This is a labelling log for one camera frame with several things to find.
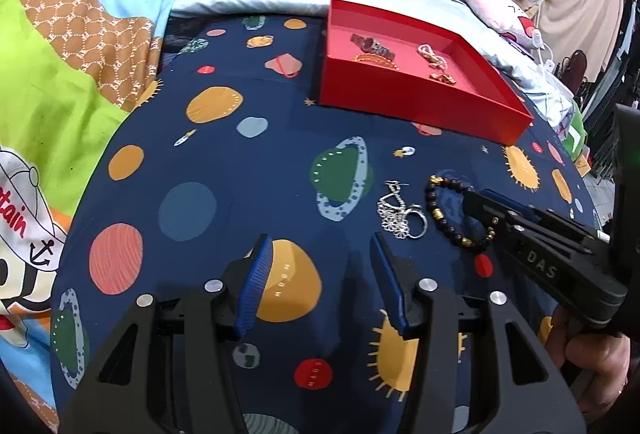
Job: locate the navy planet print blanket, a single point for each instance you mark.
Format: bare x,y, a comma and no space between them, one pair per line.
200,163

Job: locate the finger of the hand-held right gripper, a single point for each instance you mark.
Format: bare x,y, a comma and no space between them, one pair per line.
545,219
487,209

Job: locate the pink cartoon pillow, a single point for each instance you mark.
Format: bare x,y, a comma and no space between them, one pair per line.
495,8

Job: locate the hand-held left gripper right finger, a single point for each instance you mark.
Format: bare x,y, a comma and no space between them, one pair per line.
387,274

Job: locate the red box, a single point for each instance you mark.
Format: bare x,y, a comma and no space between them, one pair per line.
425,108

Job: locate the beige curtain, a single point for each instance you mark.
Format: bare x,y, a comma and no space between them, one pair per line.
590,3

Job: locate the silver flower pendant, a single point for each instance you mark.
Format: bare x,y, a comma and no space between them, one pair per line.
392,214

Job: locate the silver wristwatch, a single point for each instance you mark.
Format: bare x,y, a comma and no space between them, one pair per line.
372,44

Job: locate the cartoon monkey print blanket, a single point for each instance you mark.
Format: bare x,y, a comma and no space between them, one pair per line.
60,63

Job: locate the green bag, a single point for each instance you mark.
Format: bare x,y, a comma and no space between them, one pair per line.
575,133

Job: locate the gold wristwatch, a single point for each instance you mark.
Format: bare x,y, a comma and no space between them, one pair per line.
442,77

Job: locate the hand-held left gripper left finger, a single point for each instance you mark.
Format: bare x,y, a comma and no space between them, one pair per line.
255,284

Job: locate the person's right hand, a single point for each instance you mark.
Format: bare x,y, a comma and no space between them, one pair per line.
595,364

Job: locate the dark wooden chair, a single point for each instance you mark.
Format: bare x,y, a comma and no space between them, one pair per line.
577,63

